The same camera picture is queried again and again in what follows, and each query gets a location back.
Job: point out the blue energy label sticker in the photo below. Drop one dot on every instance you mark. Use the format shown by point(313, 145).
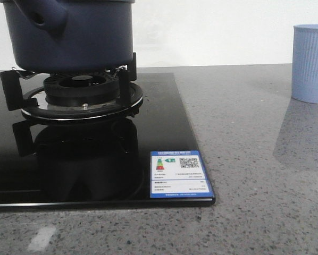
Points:
point(178, 174)

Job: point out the black gas burner head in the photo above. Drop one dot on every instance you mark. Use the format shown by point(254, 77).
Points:
point(79, 89)

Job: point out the black glass gas cooktop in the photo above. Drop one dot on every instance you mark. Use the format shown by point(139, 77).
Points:
point(93, 165)

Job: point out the dark blue cooking pot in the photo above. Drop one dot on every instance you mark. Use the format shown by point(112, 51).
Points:
point(70, 36)

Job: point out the black pot support grate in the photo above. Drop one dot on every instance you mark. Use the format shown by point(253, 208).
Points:
point(34, 105)

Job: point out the light blue ribbed cup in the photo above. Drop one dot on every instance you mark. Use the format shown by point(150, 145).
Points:
point(304, 84)

